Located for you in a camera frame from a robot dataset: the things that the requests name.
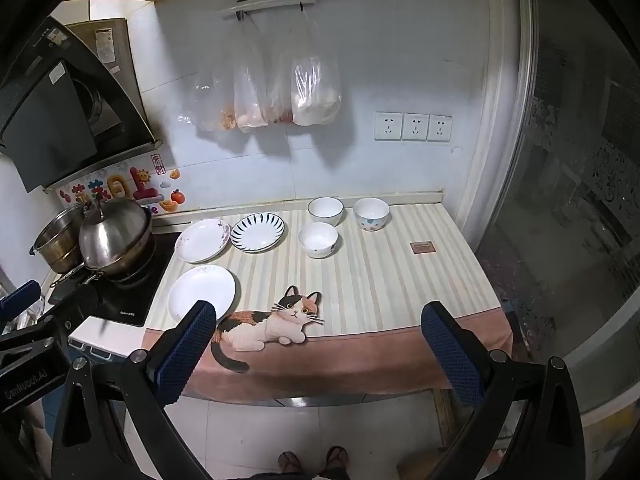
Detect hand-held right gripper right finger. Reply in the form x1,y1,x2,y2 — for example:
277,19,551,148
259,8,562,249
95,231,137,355
420,301,586,480

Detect white counter backsplash strip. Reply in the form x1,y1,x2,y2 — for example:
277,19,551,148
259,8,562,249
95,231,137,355
150,189,445,217

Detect white door frame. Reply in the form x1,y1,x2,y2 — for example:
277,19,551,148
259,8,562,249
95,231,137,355
450,0,533,231

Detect glass sliding door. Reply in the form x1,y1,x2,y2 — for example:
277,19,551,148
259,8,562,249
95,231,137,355
475,0,640,411

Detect dark wok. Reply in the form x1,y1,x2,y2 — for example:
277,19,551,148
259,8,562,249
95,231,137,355
50,230,157,288

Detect colourful wall stickers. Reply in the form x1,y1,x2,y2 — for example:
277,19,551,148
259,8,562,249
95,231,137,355
57,152,186,213

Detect clear plastic bag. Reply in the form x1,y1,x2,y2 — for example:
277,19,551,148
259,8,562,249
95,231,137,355
177,70,238,132

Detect black induction cooktop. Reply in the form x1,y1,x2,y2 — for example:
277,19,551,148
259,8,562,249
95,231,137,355
47,231,183,328

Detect white bowl with coloured dots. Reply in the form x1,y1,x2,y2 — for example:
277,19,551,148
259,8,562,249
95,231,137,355
353,197,390,232

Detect plastic bag with red contents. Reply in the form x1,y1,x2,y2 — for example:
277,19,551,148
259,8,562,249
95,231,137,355
267,60,296,125

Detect steel domed lid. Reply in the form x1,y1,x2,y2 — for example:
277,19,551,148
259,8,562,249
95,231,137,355
79,195,152,268

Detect plastic bag with white contents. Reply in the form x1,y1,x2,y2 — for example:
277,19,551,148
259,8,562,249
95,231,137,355
291,10,342,127

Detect white plate with floral print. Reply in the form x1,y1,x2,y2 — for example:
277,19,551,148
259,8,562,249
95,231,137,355
174,218,232,264

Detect plain white plate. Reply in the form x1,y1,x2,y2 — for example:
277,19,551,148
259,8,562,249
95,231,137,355
167,265,237,325

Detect steel water heater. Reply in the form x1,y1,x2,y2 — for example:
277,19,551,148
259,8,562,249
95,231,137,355
65,17,146,111

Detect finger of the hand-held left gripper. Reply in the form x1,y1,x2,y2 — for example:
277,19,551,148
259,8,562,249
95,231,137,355
0,280,43,318
30,285,103,341

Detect plastic bag with eggs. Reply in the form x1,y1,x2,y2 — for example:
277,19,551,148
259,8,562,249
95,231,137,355
232,25,271,133

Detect white plate with blue stripes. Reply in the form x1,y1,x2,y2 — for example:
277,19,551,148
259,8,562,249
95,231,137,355
230,213,285,252

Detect white wall rail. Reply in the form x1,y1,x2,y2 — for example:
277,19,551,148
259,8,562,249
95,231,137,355
222,0,317,20

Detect grey-blue round plate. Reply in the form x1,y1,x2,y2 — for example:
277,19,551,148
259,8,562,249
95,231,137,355
307,197,345,226

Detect white wall socket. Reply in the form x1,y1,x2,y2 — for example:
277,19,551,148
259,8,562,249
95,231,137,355
402,113,429,142
375,111,403,142
427,115,453,142

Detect white bowl with small print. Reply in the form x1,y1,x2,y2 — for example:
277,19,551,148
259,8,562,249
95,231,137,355
298,222,339,259

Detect steel stockpot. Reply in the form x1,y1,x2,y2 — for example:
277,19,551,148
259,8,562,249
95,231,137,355
31,203,88,273

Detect black range hood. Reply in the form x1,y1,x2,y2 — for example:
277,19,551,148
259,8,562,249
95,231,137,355
0,15,163,193

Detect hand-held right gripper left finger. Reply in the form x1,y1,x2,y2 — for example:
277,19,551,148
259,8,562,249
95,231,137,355
50,300,218,480

